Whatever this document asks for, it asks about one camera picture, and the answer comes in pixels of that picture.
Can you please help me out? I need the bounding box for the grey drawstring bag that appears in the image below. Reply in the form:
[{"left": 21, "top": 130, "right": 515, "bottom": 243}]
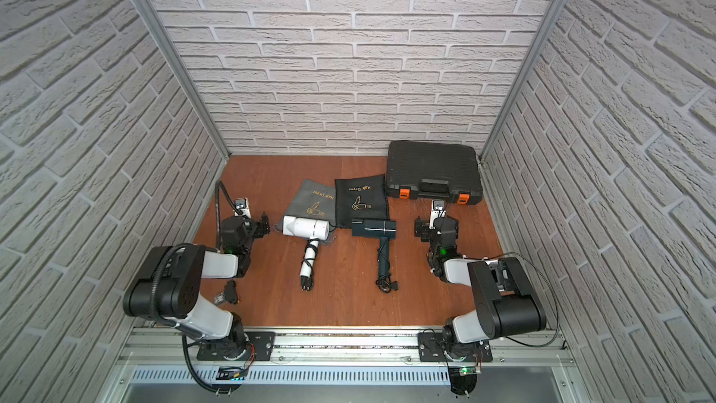
[{"left": 285, "top": 179, "right": 336, "bottom": 226}]

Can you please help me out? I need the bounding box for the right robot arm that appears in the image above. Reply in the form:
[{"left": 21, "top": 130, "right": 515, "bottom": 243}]
[{"left": 414, "top": 216, "right": 547, "bottom": 361}]

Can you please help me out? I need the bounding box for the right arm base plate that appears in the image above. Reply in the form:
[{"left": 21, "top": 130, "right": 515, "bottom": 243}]
[{"left": 417, "top": 328, "right": 493, "bottom": 364}]

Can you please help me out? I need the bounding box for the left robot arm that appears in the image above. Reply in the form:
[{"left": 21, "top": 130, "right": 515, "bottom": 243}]
[{"left": 122, "top": 181, "right": 270, "bottom": 362}]

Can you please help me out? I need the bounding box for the white hair dryer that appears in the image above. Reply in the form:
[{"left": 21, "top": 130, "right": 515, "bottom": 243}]
[{"left": 283, "top": 216, "right": 331, "bottom": 291}]

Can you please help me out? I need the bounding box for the black plastic tool case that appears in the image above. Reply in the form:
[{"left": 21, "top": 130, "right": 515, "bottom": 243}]
[{"left": 384, "top": 140, "right": 483, "bottom": 205}]

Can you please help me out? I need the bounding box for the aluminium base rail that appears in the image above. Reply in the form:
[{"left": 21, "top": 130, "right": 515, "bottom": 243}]
[{"left": 117, "top": 327, "right": 580, "bottom": 388}]

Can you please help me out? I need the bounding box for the black drawstring bag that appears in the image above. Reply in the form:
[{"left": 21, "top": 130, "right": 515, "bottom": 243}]
[{"left": 335, "top": 175, "right": 390, "bottom": 229}]

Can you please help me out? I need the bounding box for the dark green hair dryer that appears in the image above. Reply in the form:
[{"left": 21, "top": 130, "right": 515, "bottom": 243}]
[{"left": 351, "top": 219, "right": 398, "bottom": 294}]

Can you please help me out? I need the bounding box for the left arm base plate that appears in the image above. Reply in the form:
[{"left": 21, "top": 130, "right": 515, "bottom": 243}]
[{"left": 197, "top": 330, "right": 277, "bottom": 362}]

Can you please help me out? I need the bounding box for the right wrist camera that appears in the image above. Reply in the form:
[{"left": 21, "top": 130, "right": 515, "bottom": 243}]
[{"left": 431, "top": 200, "right": 447, "bottom": 219}]

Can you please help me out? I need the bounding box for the small black adapter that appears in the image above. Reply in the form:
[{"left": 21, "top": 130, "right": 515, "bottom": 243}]
[{"left": 222, "top": 280, "right": 240, "bottom": 305}]

